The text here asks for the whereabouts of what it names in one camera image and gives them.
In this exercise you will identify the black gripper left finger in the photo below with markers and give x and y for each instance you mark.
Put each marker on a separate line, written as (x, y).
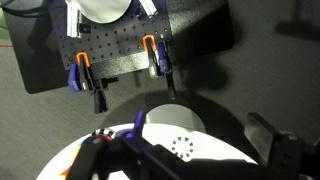
(140, 122)

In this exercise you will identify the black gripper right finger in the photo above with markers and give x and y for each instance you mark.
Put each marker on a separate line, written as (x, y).
(261, 136)

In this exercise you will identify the black blue orange bar clamp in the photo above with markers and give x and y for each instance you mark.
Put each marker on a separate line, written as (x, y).
(163, 60)
(87, 75)

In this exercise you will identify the black perforated mounting board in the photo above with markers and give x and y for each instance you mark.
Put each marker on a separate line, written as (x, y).
(116, 40)

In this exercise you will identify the orange stacking peg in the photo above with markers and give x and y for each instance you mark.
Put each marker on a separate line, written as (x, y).
(66, 172)

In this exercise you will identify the aluminium extrusion bar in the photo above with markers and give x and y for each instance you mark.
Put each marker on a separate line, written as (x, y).
(149, 7)
(72, 20)

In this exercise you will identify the grey round stand disc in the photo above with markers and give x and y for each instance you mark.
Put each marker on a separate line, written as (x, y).
(103, 11)

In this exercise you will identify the large black floor plate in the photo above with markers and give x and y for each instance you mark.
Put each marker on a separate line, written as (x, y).
(36, 63)

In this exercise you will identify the white table pedestal base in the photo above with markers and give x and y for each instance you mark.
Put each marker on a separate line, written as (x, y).
(176, 116)

